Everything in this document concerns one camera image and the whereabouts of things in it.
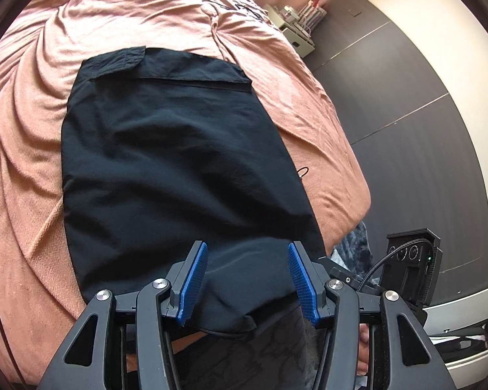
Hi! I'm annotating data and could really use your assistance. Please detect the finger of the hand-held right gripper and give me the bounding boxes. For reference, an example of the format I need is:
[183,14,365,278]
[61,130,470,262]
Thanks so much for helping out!
[318,256,381,295]

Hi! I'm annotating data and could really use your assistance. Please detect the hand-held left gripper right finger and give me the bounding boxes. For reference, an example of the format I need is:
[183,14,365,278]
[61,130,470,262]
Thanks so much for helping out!
[287,240,458,390]

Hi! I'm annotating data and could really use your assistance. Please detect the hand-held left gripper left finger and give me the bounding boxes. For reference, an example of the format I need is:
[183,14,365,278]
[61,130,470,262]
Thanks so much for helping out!
[36,240,210,390]

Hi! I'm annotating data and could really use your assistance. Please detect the black pants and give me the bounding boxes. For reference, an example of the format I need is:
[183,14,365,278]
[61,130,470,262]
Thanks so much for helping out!
[61,46,327,340]

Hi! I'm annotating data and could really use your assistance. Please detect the person's right hand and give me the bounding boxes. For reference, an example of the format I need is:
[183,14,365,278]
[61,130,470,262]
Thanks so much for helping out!
[358,323,373,377]

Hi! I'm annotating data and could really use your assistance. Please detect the person's legs grey patterned trousers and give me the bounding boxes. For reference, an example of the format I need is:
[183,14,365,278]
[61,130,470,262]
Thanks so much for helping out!
[175,305,331,390]

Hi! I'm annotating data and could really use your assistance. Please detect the white low cabinet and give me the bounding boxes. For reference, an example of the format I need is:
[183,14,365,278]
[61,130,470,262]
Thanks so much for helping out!
[423,279,488,375]

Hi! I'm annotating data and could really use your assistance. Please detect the brown bed blanket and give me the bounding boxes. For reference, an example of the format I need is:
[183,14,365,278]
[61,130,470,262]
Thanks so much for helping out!
[0,0,372,386]

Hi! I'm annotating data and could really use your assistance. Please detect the white nightstand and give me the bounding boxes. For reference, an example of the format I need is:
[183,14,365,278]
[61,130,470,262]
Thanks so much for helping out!
[267,4,317,60]

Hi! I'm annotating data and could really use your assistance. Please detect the black braided cable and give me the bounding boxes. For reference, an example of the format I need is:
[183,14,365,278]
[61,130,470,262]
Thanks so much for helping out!
[356,240,434,292]

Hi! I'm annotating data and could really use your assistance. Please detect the white wire rack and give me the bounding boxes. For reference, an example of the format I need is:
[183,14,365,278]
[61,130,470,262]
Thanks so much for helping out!
[299,0,331,35]

